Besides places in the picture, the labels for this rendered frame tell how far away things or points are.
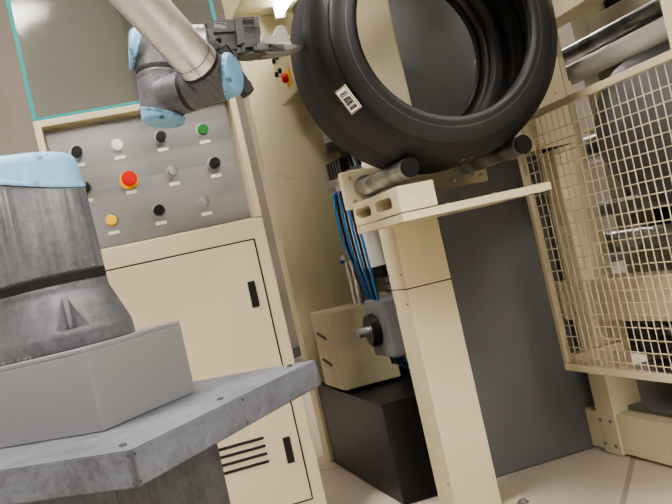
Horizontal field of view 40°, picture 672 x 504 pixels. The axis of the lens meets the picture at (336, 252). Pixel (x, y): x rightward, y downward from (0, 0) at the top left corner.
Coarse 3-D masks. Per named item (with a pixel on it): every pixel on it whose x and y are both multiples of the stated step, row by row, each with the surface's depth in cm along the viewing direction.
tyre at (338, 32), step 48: (336, 0) 198; (480, 0) 236; (528, 0) 209; (336, 48) 198; (480, 48) 237; (528, 48) 210; (336, 96) 201; (384, 96) 199; (480, 96) 236; (528, 96) 208; (336, 144) 221; (384, 144) 204; (432, 144) 203; (480, 144) 207
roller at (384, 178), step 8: (408, 160) 204; (416, 160) 205; (384, 168) 218; (392, 168) 209; (400, 168) 204; (408, 168) 204; (416, 168) 204; (368, 176) 229; (376, 176) 221; (384, 176) 215; (392, 176) 210; (400, 176) 206; (408, 176) 204; (360, 184) 234; (368, 184) 227; (376, 184) 222; (384, 184) 218; (392, 184) 216; (360, 192) 236; (368, 192) 232
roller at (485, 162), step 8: (520, 136) 211; (504, 144) 216; (512, 144) 212; (520, 144) 211; (528, 144) 211; (496, 152) 220; (504, 152) 216; (512, 152) 213; (520, 152) 211; (472, 160) 234; (480, 160) 230; (488, 160) 226; (496, 160) 223; (504, 160) 221; (464, 168) 240; (472, 168) 236; (480, 168) 233
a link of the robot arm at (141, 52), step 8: (136, 32) 195; (128, 40) 200; (136, 40) 194; (144, 40) 195; (128, 48) 201; (136, 48) 194; (144, 48) 195; (152, 48) 195; (136, 56) 195; (144, 56) 195; (152, 56) 194; (160, 56) 195; (136, 64) 196; (144, 64) 194
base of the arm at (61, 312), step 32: (32, 288) 120; (64, 288) 121; (96, 288) 124; (0, 320) 122; (32, 320) 119; (64, 320) 120; (96, 320) 121; (128, 320) 126; (0, 352) 120; (32, 352) 118
